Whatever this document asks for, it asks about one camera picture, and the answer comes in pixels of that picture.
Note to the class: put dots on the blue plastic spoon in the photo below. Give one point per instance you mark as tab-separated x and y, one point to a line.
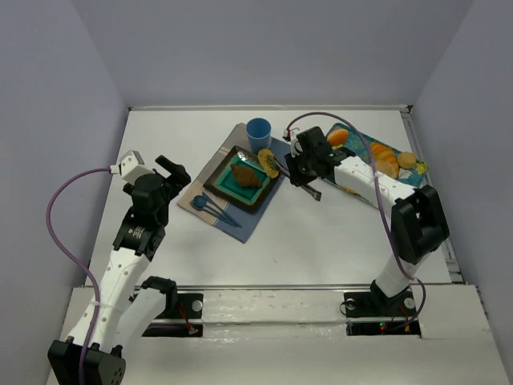
202	202

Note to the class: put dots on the round orange bun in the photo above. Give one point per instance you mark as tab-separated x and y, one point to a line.
338	137

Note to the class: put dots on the aluminium front rail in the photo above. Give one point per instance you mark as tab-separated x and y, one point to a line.
277	287

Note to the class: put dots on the small round pale bun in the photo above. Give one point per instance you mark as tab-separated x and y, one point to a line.
406	160

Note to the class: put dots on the golden croissant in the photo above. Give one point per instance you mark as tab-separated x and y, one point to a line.
384	153

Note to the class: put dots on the green square ceramic plate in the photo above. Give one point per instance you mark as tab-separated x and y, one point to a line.
223	184

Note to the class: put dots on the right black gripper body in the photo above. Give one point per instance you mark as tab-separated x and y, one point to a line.
295	170

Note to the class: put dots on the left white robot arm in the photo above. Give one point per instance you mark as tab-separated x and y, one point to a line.
119	312

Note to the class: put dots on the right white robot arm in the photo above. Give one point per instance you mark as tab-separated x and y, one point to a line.
413	216

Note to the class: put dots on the metal tongs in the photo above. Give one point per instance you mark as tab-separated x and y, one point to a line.
312	192

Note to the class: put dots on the blue plastic cup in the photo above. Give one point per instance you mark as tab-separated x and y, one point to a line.
258	131

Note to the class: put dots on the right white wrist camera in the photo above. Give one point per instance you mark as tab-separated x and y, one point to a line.
295	146

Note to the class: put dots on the blue plastic knife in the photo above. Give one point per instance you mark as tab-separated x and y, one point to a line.
214	214

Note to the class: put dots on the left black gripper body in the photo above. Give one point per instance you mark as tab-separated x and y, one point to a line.
173	175

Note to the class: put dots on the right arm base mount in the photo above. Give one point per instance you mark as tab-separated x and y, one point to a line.
371	313

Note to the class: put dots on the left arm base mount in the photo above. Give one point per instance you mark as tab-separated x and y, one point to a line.
182	311

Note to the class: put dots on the blue floral tray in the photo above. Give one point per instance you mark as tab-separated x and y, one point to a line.
415	177

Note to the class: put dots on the dark brown croissant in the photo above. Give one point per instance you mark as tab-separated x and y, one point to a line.
245	176

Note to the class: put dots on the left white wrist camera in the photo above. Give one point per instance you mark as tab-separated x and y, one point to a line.
132	166

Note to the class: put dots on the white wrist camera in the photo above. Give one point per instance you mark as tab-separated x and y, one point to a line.
295	146
132	166

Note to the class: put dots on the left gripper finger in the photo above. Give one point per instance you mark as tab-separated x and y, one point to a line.
164	162
179	175

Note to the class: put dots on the toasted baguette slice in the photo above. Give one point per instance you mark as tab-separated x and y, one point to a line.
271	173

